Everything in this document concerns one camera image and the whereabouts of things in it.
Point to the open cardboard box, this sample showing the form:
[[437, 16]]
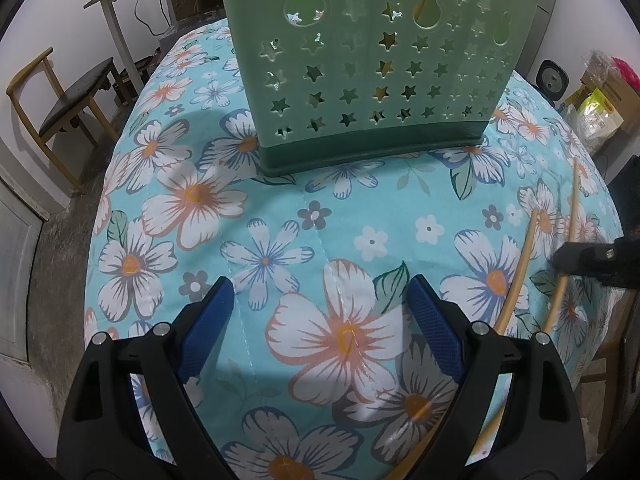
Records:
[[607, 67]]

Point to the wooden stool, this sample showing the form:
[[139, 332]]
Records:
[[614, 360]]

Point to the wooden chair with black seat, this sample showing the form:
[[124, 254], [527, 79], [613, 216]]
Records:
[[75, 95]]

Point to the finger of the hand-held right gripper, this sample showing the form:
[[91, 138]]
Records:
[[585, 259]]

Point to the single bamboo chopstick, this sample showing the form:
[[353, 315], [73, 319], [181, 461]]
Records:
[[574, 210], [522, 260]]

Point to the grey metal-legged desk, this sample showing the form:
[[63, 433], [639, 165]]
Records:
[[116, 30]]

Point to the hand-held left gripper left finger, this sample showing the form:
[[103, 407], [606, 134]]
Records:
[[210, 320]]

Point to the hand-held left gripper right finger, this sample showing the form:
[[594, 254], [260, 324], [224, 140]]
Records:
[[435, 320]]

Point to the yellow-green sack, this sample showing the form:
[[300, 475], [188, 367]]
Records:
[[597, 115]]

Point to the white panel door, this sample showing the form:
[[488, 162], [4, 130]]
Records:
[[15, 260]]

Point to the green plastic utensil holder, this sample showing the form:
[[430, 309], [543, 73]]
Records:
[[360, 152]]

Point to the blue floral blanket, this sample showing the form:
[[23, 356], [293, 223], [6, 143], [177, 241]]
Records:
[[280, 200]]

